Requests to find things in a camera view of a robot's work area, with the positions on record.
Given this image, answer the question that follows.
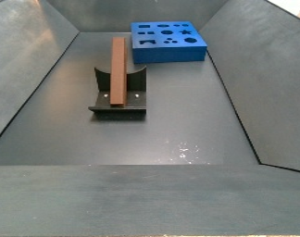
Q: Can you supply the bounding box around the brown arch bar object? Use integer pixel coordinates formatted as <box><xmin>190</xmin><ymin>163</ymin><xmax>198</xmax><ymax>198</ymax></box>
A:
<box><xmin>110</xmin><ymin>37</ymin><xmax>126</xmax><ymax>106</ymax></box>

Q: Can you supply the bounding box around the black curved fixture stand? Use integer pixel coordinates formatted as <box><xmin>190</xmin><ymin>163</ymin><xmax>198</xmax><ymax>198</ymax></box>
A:
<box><xmin>89</xmin><ymin>68</ymin><xmax>146</xmax><ymax>113</ymax></box>

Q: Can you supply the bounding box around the blue foam shape board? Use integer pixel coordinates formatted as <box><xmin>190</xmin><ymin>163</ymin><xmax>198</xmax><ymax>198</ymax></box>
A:
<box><xmin>130</xmin><ymin>21</ymin><xmax>208</xmax><ymax>64</ymax></box>

